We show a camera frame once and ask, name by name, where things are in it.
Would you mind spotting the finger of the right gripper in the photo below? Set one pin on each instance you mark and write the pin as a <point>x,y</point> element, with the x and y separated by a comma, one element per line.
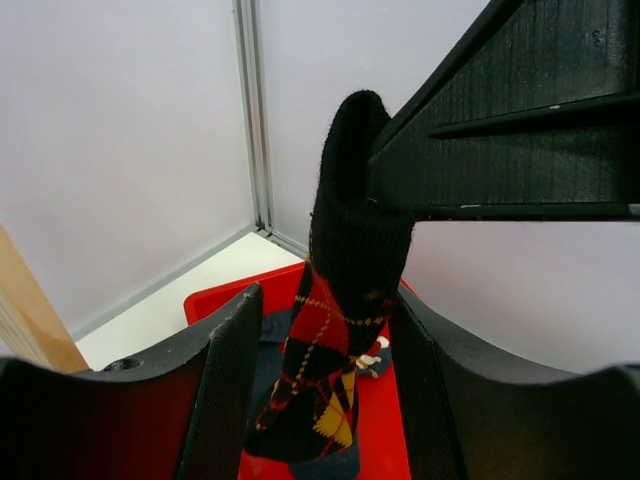
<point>532,116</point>

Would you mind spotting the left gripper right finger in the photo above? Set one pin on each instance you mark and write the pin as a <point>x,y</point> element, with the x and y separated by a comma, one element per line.
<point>471,410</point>

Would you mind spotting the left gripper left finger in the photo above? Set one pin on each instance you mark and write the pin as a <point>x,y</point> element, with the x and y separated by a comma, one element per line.
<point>176,410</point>

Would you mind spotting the wooden hanger rack frame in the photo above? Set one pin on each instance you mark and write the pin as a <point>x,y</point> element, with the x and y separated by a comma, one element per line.
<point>30,327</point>

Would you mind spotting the navy sock in bin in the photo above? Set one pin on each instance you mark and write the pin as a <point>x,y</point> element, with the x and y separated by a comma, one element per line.
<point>379,358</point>

